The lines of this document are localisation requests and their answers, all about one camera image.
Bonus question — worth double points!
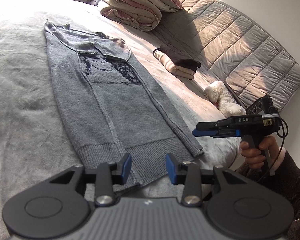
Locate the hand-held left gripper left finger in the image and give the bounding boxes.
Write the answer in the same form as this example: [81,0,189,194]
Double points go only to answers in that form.
[49,152,132,207]

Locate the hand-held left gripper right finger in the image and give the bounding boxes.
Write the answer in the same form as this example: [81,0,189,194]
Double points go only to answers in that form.
[165,152,252,207]

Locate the folded cream garment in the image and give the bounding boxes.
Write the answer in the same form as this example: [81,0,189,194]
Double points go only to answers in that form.
[153,49,195,80]

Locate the person's right hand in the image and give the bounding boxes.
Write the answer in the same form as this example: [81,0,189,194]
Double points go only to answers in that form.
[240,136,281,172]

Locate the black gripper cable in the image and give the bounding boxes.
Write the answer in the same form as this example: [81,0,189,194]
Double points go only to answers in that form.
[261,107,289,178]

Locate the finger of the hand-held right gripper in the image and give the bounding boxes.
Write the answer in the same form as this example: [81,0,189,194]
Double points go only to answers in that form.
[193,129,240,138]
[196,121,219,130]

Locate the black rod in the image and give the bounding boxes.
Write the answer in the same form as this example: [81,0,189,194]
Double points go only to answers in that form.
[224,81,248,110]

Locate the bed with grey sheet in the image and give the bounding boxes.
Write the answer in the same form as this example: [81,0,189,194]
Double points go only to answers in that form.
[0,0,243,240]

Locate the grey knit patterned sweater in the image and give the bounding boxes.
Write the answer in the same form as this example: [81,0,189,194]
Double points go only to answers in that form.
[44,19,205,193]

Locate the folded beige pink quilt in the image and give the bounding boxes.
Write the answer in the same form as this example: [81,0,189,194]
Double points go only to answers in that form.
[100,0,163,32]

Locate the folded black garment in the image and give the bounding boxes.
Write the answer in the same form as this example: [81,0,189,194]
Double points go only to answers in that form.
[159,44,202,75]

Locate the grey quilted headboard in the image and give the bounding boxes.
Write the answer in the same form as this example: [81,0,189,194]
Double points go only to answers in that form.
[152,0,300,113]

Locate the person's right forearm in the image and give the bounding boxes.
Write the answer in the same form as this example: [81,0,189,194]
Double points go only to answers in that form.
[236,149,300,240]

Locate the white plush toy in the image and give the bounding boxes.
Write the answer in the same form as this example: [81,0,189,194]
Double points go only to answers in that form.
[204,81,247,117]

